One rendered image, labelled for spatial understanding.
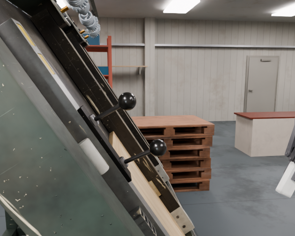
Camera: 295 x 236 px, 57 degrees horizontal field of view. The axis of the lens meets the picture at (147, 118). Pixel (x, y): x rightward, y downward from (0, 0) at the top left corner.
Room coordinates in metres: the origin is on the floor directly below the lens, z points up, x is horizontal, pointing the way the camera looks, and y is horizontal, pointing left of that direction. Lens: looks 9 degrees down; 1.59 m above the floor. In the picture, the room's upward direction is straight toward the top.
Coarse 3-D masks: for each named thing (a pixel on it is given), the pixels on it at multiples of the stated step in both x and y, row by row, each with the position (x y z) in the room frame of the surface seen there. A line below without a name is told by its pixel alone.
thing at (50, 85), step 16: (0, 32) 0.56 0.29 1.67; (16, 32) 0.56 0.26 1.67; (16, 48) 0.56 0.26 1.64; (32, 48) 0.56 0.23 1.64; (32, 64) 0.56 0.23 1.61; (48, 64) 0.61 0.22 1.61; (32, 80) 0.56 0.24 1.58; (48, 80) 0.57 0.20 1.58; (48, 96) 0.57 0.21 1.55; (64, 96) 0.57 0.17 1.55; (64, 112) 0.57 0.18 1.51; (80, 128) 0.57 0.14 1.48; (96, 144) 0.58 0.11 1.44; (112, 176) 0.58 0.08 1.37; (128, 192) 0.59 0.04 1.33; (128, 208) 0.59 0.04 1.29; (144, 208) 0.59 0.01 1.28; (160, 224) 0.62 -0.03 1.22
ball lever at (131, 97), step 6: (120, 96) 0.55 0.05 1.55; (126, 96) 0.54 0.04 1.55; (132, 96) 0.55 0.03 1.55; (120, 102) 0.54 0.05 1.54; (126, 102) 0.54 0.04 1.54; (132, 102) 0.54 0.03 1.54; (114, 108) 0.57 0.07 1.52; (126, 108) 0.55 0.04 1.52; (132, 108) 0.55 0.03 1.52; (102, 114) 0.58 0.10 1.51; (108, 114) 0.58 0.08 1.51; (96, 120) 0.59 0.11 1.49
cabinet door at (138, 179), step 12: (120, 144) 1.02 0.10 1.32; (120, 156) 0.84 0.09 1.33; (132, 168) 0.93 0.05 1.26; (132, 180) 0.79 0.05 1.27; (144, 180) 1.02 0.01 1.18; (144, 192) 0.85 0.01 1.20; (156, 204) 0.93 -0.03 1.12; (156, 216) 0.78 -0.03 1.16; (168, 216) 1.01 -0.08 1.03; (168, 228) 0.84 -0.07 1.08
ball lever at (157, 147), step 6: (150, 144) 0.56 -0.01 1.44; (156, 144) 0.55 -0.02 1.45; (162, 144) 0.55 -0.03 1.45; (150, 150) 0.56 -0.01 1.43; (156, 150) 0.55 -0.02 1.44; (162, 150) 0.55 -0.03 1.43; (132, 156) 0.59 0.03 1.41; (138, 156) 0.58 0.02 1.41; (156, 156) 0.56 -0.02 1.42; (126, 162) 0.60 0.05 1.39
